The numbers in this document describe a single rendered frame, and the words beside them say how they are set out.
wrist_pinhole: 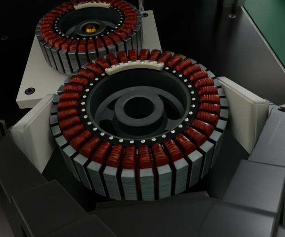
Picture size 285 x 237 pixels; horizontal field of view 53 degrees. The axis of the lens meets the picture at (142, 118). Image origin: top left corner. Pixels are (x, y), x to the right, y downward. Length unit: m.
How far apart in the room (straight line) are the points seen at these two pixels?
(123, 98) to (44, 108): 0.05
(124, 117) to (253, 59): 0.20
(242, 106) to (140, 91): 0.07
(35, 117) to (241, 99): 0.11
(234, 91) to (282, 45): 0.25
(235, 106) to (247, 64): 0.17
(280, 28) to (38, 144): 0.37
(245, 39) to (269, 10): 0.12
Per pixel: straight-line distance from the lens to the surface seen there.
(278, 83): 0.32
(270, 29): 0.44
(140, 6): 0.40
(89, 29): 0.32
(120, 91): 0.21
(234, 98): 0.17
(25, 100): 0.30
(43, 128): 0.17
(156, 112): 0.18
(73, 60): 0.28
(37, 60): 0.34
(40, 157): 0.16
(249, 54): 0.35
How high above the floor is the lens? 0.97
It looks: 48 degrees down
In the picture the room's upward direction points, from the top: 5 degrees counter-clockwise
